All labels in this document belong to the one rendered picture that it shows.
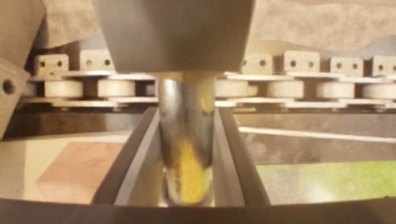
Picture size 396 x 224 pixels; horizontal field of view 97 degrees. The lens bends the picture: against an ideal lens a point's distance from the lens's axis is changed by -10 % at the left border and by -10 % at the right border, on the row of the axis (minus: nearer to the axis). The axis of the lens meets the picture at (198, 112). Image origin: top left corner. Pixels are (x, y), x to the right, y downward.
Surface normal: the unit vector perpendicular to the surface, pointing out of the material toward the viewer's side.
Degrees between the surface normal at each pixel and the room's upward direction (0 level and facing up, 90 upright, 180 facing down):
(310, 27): 20
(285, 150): 0
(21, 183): 0
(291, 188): 0
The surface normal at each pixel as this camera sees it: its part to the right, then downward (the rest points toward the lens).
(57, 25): 0.06, 0.39
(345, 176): 0.01, 0.07
